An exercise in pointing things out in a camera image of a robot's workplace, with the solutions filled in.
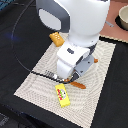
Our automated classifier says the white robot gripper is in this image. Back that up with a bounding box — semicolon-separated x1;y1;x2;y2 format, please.
57;41;95;79

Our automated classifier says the yellow butter box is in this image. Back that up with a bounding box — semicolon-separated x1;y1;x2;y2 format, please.
55;84;70;107

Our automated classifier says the orange waffle cracker block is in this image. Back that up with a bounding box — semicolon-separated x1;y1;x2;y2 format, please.
49;32;64;47

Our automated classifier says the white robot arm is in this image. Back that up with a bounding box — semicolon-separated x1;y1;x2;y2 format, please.
36;0;110;81

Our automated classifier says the woven beige placemat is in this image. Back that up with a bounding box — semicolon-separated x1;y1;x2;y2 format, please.
13;30;117;128

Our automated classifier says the pink stovetop board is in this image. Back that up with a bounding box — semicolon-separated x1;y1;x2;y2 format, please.
100;1;128;43

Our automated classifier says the beige bowl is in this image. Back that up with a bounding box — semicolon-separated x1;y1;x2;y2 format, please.
119;5;128;30

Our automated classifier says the wooden handled fork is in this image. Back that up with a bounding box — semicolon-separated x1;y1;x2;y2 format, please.
45;70;86;89

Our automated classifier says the grey saucepan with handle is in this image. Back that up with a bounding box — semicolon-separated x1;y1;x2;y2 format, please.
105;21;114;27

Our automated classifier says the black cable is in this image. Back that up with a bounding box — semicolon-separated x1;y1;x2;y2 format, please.
10;0;64;81

